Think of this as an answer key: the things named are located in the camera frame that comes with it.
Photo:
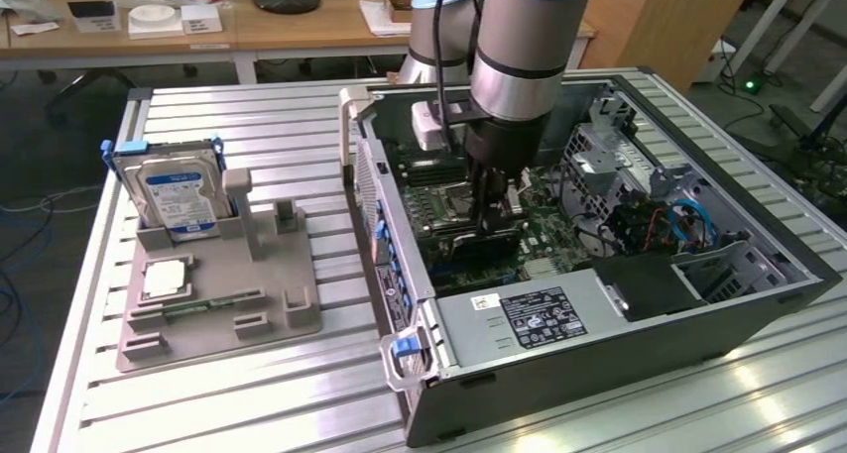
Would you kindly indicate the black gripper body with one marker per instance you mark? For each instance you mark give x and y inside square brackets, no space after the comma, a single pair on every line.
[502,143]

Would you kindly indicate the black graphics card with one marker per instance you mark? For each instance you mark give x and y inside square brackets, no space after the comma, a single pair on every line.
[486,247]

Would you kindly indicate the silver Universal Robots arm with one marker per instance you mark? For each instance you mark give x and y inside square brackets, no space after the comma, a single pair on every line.
[509,76]

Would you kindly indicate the CPU socket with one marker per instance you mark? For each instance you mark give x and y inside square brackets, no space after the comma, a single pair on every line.
[457,200]

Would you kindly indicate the metal socket cover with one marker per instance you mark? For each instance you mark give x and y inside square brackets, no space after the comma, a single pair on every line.
[524,178]

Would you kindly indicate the green motherboard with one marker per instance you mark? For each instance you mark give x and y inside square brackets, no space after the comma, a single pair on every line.
[556,242]

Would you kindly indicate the silver metal drive cage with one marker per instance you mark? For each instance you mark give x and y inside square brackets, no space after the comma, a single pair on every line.
[602,175]

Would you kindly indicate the grey power supply unit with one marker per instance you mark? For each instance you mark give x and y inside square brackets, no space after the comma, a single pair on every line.
[475,334]

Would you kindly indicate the black plastic shroud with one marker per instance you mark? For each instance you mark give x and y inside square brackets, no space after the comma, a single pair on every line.
[641,284]

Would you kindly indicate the stack of white papers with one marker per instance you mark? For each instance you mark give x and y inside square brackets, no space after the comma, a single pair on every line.
[383,19]

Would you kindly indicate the wooden cabinet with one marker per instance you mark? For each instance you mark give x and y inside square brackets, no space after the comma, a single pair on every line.
[661,36]

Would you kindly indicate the blue case latch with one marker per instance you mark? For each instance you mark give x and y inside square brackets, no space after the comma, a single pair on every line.
[405,348]

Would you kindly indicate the black open PC case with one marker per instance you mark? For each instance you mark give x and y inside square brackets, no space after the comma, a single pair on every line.
[596,373]

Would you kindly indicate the silver disk bay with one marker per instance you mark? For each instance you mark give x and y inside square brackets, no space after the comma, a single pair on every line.
[735,269]

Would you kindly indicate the device with green light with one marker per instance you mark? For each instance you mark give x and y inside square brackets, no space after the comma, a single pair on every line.
[749,84]

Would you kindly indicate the grey parts rack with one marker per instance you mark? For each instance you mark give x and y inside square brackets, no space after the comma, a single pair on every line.
[218,274]

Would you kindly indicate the hard disk with blue carrier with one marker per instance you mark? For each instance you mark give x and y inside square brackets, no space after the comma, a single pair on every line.
[172,195]

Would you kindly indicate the black floor stand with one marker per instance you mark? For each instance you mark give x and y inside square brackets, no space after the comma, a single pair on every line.
[813,136]

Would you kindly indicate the green RAM stick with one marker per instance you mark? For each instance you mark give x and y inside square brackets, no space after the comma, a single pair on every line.
[198,305]

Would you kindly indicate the silver CPU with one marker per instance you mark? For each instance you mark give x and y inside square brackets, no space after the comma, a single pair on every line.
[164,279]

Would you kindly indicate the plain white box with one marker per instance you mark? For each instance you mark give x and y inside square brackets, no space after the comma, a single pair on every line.
[200,19]

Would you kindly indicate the white box with round dish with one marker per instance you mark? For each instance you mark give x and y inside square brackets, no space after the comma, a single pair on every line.
[155,22]

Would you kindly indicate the wooden desk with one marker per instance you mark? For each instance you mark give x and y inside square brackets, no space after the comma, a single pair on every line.
[132,46]

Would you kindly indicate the black office chair base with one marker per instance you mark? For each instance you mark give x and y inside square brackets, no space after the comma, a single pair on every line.
[85,88]

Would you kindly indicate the white box with black top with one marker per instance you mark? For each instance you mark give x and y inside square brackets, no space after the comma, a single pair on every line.
[93,17]

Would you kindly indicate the white paper card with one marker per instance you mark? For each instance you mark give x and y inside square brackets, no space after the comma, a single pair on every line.
[33,28]

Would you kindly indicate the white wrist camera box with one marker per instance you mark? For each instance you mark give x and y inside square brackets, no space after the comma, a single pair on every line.
[430,128]

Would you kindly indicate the white desk frame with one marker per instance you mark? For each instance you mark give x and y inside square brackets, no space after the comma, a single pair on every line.
[780,27]

